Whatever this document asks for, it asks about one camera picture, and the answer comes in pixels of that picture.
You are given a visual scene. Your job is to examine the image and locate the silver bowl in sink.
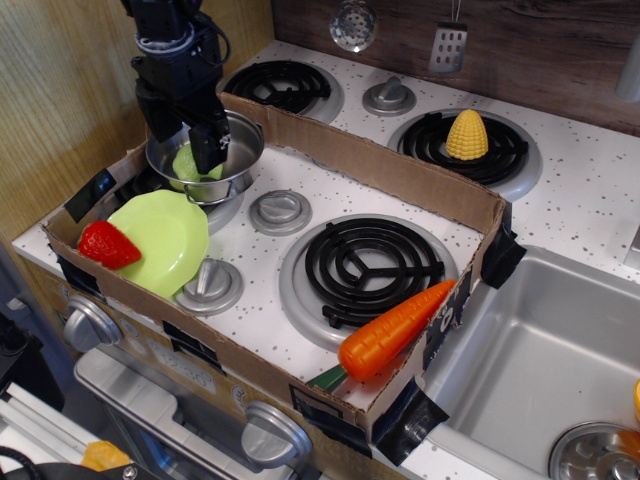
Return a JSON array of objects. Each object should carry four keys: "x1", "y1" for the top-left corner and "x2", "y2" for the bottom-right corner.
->
[{"x1": 547, "y1": 422, "x2": 639, "y2": 479}]

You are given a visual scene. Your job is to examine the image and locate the left silver oven knob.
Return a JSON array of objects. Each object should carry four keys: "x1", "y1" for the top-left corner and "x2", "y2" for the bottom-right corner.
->
[{"x1": 63, "y1": 295, "x2": 123, "y2": 353}]

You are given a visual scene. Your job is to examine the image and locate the black tape at right corner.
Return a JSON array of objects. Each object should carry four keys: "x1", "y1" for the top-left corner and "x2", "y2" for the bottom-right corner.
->
[{"x1": 481, "y1": 202, "x2": 527, "y2": 289}]

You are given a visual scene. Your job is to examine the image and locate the red toy strawberry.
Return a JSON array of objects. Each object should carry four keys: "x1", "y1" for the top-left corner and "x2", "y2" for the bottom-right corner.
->
[{"x1": 78, "y1": 220, "x2": 142, "y2": 270}]

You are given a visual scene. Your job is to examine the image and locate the black tape at left corner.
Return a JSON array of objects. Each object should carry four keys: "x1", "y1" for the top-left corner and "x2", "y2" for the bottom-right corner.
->
[{"x1": 64, "y1": 169, "x2": 117, "y2": 223}]

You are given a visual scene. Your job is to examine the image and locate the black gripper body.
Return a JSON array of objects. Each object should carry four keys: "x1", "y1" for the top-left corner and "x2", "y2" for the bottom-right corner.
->
[{"x1": 131, "y1": 27, "x2": 228, "y2": 126}]

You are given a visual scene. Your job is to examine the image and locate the black cable bottom left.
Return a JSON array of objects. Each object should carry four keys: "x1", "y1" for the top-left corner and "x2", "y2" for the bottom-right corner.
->
[{"x1": 0, "y1": 445, "x2": 44, "y2": 480}]

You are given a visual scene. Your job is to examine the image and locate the hanging silver slotted spatula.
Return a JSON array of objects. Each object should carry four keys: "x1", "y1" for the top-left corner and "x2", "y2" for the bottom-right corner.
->
[{"x1": 429, "y1": 1, "x2": 468, "y2": 73}]

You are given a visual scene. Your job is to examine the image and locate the front silver stove knob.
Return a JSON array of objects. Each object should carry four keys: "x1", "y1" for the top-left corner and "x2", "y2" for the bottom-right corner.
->
[{"x1": 175, "y1": 258, "x2": 244, "y2": 316}]

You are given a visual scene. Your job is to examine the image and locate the yellow toy corn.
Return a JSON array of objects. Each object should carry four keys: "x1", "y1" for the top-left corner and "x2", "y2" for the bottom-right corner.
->
[{"x1": 445, "y1": 109, "x2": 489, "y2": 161}]

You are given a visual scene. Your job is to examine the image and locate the brown cardboard fence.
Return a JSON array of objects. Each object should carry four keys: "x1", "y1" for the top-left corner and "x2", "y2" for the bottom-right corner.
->
[{"x1": 44, "y1": 94, "x2": 507, "y2": 441}]

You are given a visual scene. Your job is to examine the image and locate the right silver oven knob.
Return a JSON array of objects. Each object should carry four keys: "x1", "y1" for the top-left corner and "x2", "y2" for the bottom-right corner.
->
[{"x1": 241, "y1": 400, "x2": 313, "y2": 469}]

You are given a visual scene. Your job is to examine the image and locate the light green plastic plate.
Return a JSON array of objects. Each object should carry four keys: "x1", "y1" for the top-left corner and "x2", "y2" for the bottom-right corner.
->
[{"x1": 108, "y1": 190, "x2": 209, "y2": 298}]

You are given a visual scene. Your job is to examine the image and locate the small steel pot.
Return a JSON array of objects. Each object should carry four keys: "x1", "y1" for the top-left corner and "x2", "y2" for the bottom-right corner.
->
[{"x1": 145, "y1": 110, "x2": 264, "y2": 206}]

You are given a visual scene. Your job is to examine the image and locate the orange object bottom left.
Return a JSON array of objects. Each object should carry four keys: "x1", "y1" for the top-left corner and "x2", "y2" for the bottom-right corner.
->
[{"x1": 80, "y1": 440, "x2": 131, "y2": 472}]

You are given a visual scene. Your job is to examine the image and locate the green toy broccoli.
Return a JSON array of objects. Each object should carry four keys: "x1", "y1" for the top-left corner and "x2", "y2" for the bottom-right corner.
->
[{"x1": 172, "y1": 144, "x2": 224, "y2": 182}]

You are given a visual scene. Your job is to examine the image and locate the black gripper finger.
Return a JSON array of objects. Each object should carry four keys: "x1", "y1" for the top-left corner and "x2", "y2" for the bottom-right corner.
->
[
  {"x1": 189, "y1": 117, "x2": 230, "y2": 174},
  {"x1": 136, "y1": 92, "x2": 185, "y2": 142}
]

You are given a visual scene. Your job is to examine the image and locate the silver toy sink basin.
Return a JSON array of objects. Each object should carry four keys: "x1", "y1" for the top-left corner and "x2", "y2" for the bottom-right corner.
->
[{"x1": 425, "y1": 246, "x2": 639, "y2": 479}]

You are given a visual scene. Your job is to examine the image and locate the back left black burner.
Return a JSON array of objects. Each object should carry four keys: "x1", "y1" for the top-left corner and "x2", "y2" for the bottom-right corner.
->
[{"x1": 219, "y1": 60, "x2": 344, "y2": 124}]

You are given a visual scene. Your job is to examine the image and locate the silver oven door handle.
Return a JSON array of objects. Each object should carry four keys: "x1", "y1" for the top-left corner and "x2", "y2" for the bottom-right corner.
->
[{"x1": 74, "y1": 349, "x2": 296, "y2": 479}]

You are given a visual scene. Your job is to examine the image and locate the black tape at corner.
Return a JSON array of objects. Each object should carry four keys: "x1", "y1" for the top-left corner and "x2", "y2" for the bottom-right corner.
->
[
  {"x1": 64, "y1": 169, "x2": 117, "y2": 223},
  {"x1": 481, "y1": 202, "x2": 527, "y2": 289},
  {"x1": 372, "y1": 380, "x2": 449, "y2": 466}
]

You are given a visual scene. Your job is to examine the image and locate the back right black burner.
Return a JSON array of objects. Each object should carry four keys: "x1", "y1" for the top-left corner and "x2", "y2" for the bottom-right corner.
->
[{"x1": 388, "y1": 109, "x2": 543, "y2": 201}]

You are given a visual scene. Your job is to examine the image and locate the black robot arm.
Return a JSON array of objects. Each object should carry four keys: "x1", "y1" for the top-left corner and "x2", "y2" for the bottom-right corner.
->
[{"x1": 122, "y1": 1, "x2": 231, "y2": 174}]

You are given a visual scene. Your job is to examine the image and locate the silver oven knob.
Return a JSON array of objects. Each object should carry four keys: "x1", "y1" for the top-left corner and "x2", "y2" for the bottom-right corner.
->
[
  {"x1": 63, "y1": 295, "x2": 123, "y2": 353},
  {"x1": 241, "y1": 400, "x2": 313, "y2": 469}
]

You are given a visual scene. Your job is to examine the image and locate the silver stove knob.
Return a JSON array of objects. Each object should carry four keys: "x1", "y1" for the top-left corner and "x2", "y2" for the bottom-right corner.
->
[
  {"x1": 249, "y1": 190, "x2": 313, "y2": 237},
  {"x1": 175, "y1": 258, "x2": 244, "y2": 316},
  {"x1": 362, "y1": 76, "x2": 417, "y2": 117}
]

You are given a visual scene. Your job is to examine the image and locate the black tape at front corner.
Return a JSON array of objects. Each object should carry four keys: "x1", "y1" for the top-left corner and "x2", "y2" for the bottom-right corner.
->
[{"x1": 372, "y1": 380, "x2": 449, "y2": 466}]

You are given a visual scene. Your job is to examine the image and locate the front right black burner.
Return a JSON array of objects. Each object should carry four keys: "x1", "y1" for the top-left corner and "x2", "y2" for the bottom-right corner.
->
[{"x1": 279, "y1": 214, "x2": 458, "y2": 351}]

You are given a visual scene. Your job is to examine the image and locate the centre silver stove knob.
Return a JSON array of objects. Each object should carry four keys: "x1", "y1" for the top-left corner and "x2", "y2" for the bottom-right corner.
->
[{"x1": 249, "y1": 190, "x2": 313, "y2": 237}]

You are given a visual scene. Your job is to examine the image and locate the yellow object right edge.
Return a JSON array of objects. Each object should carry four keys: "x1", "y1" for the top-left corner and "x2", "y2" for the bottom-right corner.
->
[{"x1": 633, "y1": 379, "x2": 640, "y2": 422}]

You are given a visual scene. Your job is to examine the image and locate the silver faucet post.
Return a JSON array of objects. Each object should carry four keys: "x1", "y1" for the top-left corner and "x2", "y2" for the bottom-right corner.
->
[{"x1": 615, "y1": 36, "x2": 640, "y2": 103}]

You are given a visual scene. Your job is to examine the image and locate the orange toy carrot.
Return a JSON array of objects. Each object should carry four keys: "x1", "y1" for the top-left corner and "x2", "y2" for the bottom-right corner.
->
[{"x1": 337, "y1": 280, "x2": 456, "y2": 382}]

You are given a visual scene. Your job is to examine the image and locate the hanging silver strainer ladle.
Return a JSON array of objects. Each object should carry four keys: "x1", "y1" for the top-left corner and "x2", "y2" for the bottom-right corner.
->
[{"x1": 329, "y1": 1, "x2": 378, "y2": 53}]

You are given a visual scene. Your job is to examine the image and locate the back silver stove knob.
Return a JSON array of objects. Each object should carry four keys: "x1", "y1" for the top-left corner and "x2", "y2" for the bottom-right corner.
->
[{"x1": 362, "y1": 76, "x2": 417, "y2": 117}]

